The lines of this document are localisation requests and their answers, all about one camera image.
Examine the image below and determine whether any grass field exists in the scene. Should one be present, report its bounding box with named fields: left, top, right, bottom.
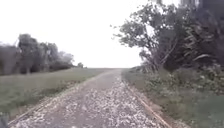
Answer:
left=0, top=67, right=108, bottom=119

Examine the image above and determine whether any grey asphalt path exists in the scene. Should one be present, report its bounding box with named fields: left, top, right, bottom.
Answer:
left=7, top=68, right=173, bottom=128

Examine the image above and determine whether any row of tall trees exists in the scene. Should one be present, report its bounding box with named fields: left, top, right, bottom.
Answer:
left=111, top=0, right=224, bottom=91

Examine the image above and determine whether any grass verge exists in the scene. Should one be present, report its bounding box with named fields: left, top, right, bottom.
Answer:
left=121, top=68, right=224, bottom=128

